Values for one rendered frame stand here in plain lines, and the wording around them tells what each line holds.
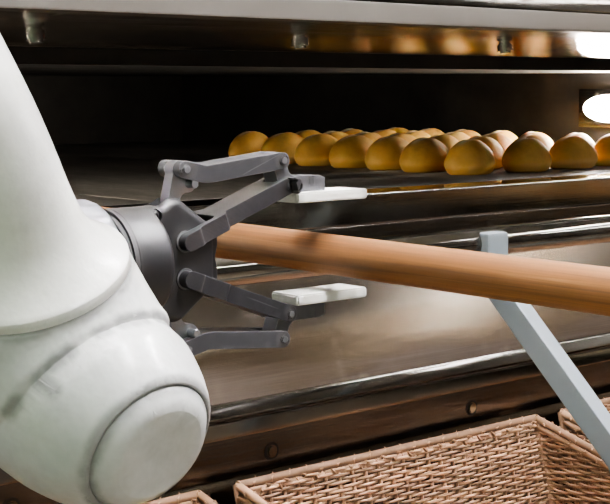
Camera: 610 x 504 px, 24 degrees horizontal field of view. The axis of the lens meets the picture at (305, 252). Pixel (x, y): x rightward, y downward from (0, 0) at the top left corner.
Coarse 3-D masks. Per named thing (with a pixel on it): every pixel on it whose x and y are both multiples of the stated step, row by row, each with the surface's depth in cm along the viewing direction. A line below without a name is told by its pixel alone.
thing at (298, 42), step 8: (32, 32) 143; (40, 32) 144; (32, 40) 144; (40, 40) 144; (296, 40) 166; (304, 40) 167; (296, 48) 167; (304, 48) 167; (504, 48) 190; (512, 48) 191
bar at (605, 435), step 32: (512, 224) 149; (544, 224) 152; (576, 224) 155; (608, 224) 158; (512, 320) 143; (544, 352) 140; (576, 384) 138; (576, 416) 138; (608, 416) 137; (608, 448) 135
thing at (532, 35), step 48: (0, 0) 132; (48, 0) 135; (96, 0) 139; (144, 0) 142; (192, 0) 146; (240, 0) 150; (288, 0) 155; (336, 0) 159; (144, 48) 166; (192, 48) 169; (240, 48) 173; (288, 48) 177; (336, 48) 182; (384, 48) 186; (432, 48) 191; (480, 48) 196; (528, 48) 201; (576, 48) 206
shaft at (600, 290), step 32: (224, 256) 116; (256, 256) 113; (288, 256) 110; (320, 256) 107; (352, 256) 105; (384, 256) 102; (416, 256) 100; (448, 256) 98; (480, 256) 96; (512, 256) 95; (448, 288) 98; (480, 288) 96; (512, 288) 94; (544, 288) 92; (576, 288) 90; (608, 288) 88
